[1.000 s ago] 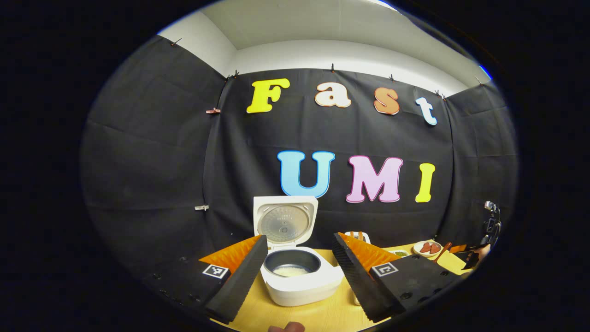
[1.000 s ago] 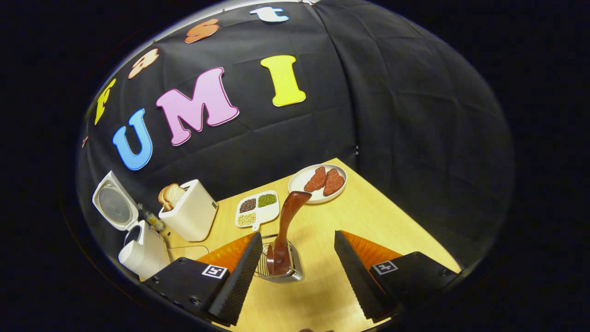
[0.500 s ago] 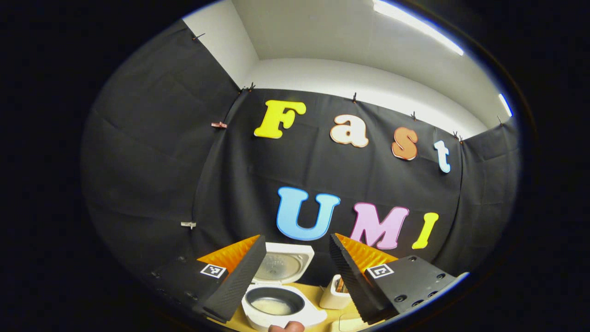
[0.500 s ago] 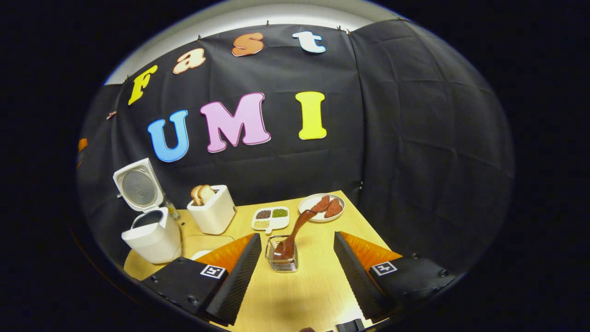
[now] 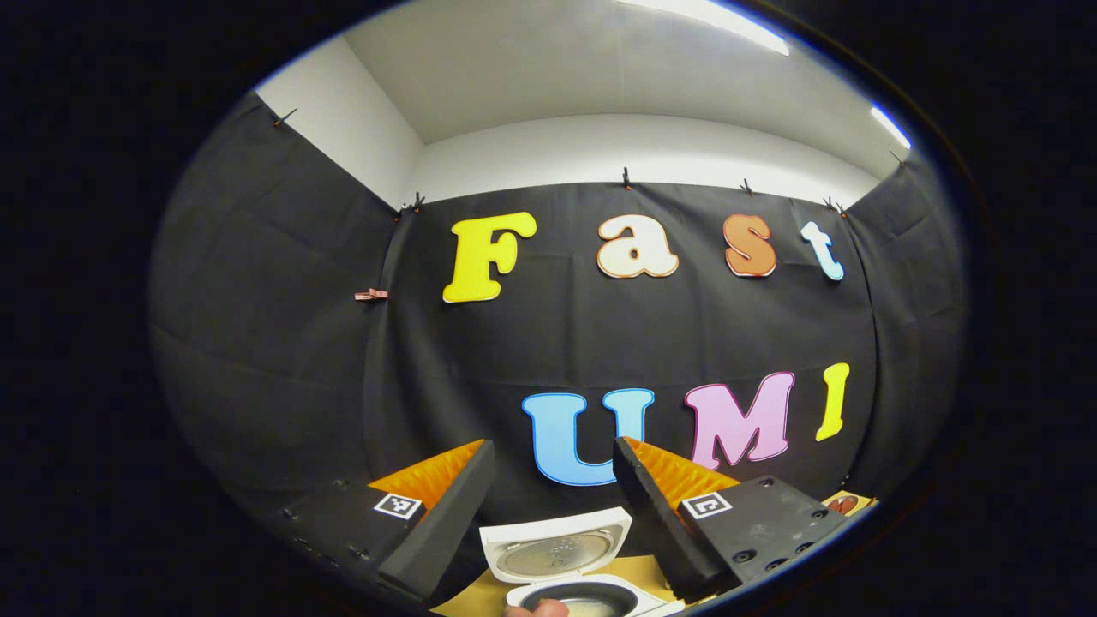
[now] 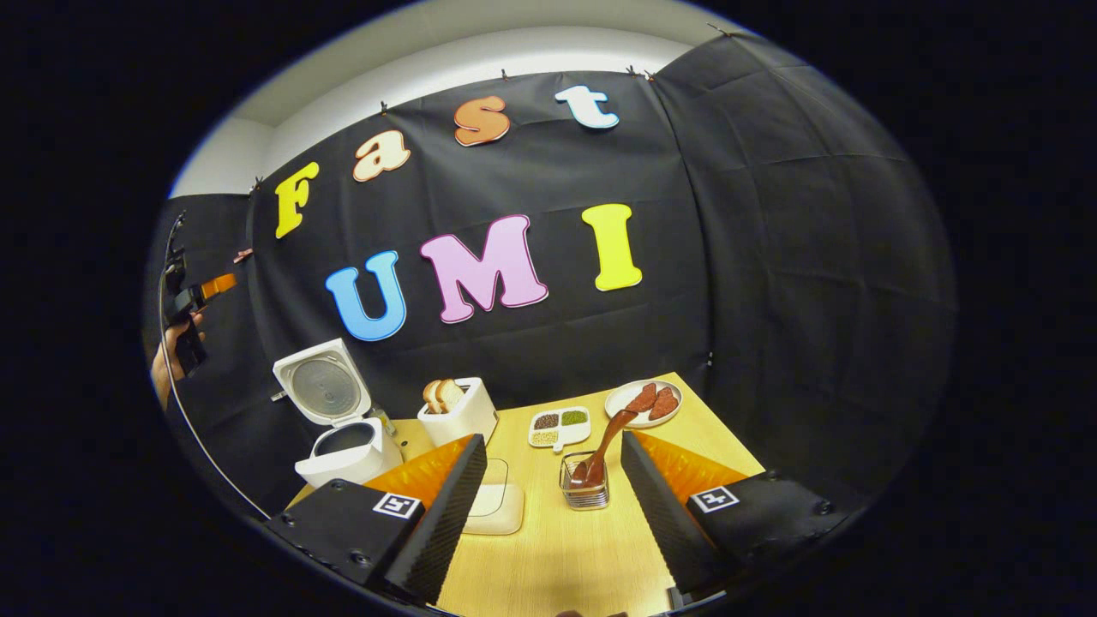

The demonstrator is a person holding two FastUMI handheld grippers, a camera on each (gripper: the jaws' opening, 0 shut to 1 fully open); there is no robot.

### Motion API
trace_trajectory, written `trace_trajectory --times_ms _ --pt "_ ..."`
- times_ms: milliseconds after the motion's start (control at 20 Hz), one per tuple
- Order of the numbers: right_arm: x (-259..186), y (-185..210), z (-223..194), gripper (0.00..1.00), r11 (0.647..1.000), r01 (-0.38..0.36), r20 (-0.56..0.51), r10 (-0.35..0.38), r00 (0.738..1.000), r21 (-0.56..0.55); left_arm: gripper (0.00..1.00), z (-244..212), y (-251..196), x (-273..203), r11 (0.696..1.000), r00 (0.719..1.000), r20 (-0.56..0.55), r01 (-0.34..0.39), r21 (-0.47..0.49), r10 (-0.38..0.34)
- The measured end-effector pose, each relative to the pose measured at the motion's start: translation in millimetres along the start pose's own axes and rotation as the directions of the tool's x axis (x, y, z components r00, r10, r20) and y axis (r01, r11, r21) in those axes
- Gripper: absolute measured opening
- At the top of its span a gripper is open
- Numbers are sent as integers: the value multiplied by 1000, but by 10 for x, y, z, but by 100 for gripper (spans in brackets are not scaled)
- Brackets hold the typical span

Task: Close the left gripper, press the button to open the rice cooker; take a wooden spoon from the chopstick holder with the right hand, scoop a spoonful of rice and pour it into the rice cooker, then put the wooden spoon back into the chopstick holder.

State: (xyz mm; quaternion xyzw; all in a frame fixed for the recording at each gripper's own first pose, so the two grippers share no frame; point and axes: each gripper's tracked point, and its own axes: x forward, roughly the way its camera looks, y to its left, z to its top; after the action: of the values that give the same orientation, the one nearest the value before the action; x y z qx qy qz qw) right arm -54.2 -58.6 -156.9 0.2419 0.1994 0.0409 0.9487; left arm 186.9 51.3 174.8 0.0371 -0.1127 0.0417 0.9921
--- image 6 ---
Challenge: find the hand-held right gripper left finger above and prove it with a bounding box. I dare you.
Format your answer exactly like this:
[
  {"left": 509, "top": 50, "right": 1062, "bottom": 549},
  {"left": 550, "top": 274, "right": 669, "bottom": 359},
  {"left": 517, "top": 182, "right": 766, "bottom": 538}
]
[{"left": 266, "top": 433, "right": 489, "bottom": 605}]

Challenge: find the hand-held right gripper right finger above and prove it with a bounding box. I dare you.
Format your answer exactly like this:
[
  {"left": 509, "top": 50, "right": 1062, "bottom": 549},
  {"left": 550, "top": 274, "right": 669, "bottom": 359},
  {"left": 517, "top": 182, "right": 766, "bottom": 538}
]
[{"left": 620, "top": 430, "right": 845, "bottom": 601}]

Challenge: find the clear tray of rice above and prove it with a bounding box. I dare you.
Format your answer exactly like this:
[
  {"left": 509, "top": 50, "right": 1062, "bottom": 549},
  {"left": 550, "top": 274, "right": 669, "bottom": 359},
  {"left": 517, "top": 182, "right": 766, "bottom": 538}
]
[{"left": 459, "top": 458, "right": 525, "bottom": 536}]

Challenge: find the clear wire chopstick holder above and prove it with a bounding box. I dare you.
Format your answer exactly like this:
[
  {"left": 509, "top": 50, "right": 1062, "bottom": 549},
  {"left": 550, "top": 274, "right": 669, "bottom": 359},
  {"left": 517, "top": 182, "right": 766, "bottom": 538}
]
[{"left": 559, "top": 451, "right": 611, "bottom": 511}]

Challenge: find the brown wooden spoon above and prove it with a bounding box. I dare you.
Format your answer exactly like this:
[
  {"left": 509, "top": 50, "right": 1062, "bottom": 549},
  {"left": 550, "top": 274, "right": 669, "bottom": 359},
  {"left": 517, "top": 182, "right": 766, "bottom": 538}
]
[{"left": 570, "top": 409, "right": 639, "bottom": 489}]

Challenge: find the white rice cooker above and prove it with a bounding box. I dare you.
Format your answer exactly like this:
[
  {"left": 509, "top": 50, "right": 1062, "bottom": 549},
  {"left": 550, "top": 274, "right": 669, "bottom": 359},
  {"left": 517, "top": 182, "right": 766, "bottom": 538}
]
[{"left": 272, "top": 338, "right": 404, "bottom": 489}]

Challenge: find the white toaster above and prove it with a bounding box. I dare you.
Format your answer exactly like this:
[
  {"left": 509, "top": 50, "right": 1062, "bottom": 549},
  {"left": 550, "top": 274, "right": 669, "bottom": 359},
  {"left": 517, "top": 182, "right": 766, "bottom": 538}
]
[{"left": 417, "top": 377, "right": 500, "bottom": 447}]

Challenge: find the white round plate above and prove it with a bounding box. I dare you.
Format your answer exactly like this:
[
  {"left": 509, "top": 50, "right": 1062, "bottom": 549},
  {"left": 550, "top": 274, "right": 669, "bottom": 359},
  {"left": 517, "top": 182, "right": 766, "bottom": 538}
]
[{"left": 604, "top": 380, "right": 684, "bottom": 428}]

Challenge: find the white divided grain dish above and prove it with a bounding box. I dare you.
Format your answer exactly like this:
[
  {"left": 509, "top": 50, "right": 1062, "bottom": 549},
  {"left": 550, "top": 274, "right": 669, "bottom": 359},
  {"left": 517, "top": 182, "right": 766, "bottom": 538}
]
[{"left": 527, "top": 406, "right": 592, "bottom": 453}]

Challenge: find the black backdrop cloth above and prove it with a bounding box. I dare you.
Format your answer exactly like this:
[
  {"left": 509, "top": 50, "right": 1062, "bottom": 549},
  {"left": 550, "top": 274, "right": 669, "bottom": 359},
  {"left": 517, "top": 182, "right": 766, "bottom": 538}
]
[{"left": 141, "top": 34, "right": 959, "bottom": 549}]

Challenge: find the row of black clips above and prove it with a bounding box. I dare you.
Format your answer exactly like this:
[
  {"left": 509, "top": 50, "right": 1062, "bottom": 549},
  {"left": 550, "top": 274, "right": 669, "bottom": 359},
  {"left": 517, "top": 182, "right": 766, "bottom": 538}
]
[{"left": 252, "top": 22, "right": 731, "bottom": 193}]

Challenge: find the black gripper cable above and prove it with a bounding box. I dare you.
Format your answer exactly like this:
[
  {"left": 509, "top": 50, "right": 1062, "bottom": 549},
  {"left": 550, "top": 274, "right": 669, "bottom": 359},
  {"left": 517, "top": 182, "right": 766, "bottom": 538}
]
[{"left": 157, "top": 214, "right": 268, "bottom": 520}]

